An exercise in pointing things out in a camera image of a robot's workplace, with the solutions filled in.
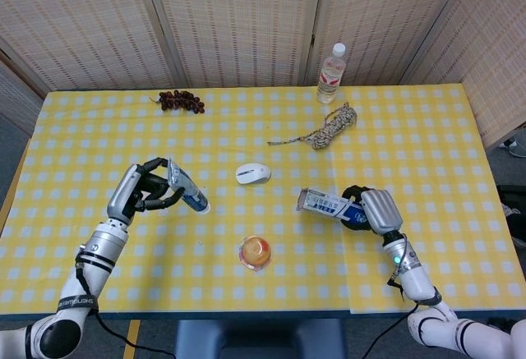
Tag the blue and white toothpaste tube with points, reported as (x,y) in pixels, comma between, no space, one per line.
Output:
(185,184)

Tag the blue and white toothpaste box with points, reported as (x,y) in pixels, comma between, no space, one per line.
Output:
(324,205)

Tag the orange jelly cup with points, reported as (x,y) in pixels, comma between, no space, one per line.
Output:
(255,252)

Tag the white computer mouse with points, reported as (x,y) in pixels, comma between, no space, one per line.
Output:
(252,173)

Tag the clear plastic water bottle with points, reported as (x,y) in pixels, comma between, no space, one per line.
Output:
(329,79)

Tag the yellow floor tape strip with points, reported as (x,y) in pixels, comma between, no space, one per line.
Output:
(131,334)

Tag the yellow checkered table mat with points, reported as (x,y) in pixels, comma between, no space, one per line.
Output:
(123,129)
(431,162)

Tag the white and silver right arm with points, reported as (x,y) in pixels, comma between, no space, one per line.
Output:
(415,281)

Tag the black and silver right hand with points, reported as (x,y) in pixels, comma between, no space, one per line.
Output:
(380,209)

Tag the black and silver left hand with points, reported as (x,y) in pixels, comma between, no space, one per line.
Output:
(125,194)

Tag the white and silver left arm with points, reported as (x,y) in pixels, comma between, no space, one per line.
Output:
(94,260)

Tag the bunch of dark red grapes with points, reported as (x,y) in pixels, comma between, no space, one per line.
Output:
(181,101)

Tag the woven folding screen panel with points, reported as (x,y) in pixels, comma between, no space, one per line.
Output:
(382,18)
(238,22)
(16,96)
(82,26)
(493,55)

